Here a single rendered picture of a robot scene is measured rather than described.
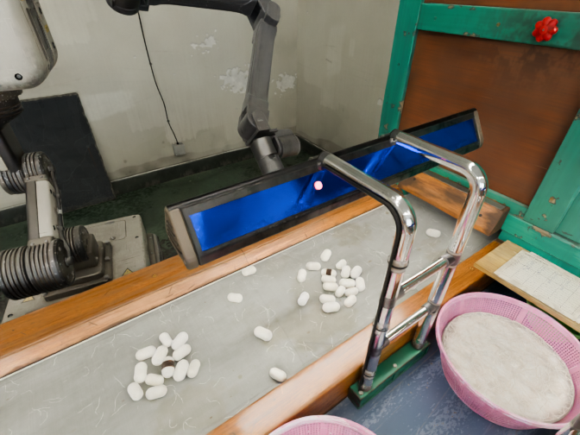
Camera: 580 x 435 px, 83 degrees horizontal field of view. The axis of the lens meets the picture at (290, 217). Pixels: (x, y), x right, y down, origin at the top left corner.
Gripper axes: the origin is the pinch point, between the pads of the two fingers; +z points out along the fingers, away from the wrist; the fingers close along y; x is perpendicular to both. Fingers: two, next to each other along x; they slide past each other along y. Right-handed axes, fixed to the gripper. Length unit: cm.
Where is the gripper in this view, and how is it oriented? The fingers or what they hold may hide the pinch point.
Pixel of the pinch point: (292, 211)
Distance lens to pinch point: 80.6
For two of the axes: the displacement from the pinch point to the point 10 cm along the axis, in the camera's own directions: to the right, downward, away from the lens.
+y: 8.4, -3.2, 4.4
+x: -3.6, 2.9, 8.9
